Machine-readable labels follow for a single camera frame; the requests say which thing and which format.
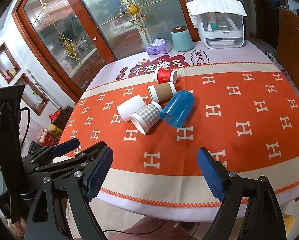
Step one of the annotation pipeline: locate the white printed tablecloth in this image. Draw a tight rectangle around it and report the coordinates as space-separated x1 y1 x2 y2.
87 41 272 90

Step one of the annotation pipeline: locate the purple tissue box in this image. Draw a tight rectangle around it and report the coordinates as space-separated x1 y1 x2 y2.
146 38 173 55

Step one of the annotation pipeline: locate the grey plaid paper cup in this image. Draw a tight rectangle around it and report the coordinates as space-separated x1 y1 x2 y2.
130 101 162 135

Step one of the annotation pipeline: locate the brown sleeve paper cup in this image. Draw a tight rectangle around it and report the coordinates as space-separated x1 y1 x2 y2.
148 82 176 103

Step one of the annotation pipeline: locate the brown wooden cabinet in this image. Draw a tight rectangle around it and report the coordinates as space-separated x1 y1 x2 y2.
277 8 299 90

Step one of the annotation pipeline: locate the red paper cup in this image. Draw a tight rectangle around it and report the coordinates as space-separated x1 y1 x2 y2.
154 67 178 83

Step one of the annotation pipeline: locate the white cloth cover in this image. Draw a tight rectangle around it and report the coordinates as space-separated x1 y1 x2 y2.
186 0 247 29

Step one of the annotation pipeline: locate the blue translucent plastic cup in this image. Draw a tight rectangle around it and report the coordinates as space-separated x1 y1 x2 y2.
160 90 194 128

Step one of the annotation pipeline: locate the teal cylindrical canister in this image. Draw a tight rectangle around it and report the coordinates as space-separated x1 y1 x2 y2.
171 26 194 52

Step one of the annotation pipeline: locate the white storage appliance box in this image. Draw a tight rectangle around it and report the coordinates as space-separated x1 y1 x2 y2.
196 12 245 49

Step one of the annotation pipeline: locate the orange H-pattern table runner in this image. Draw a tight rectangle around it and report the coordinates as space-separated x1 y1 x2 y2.
61 62 299 213

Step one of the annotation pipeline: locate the white plastic cup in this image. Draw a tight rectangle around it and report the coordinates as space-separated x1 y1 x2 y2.
116 95 146 122

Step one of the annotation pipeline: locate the wooden glass sliding door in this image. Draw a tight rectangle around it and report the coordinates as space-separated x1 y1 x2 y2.
12 0 191 101

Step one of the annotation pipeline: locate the black cable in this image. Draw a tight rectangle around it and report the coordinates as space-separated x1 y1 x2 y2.
19 106 31 153

